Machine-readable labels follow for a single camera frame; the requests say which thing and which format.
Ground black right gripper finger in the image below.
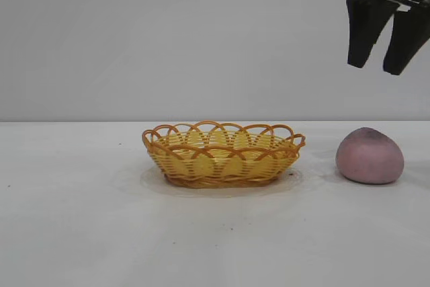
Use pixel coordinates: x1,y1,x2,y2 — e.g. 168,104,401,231
382,6,430,77
346,0,398,69

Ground yellow woven wicker basket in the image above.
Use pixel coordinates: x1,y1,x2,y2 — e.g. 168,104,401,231
141,120,306,190

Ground pink peach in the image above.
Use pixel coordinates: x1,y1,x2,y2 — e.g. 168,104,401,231
336,126,405,186

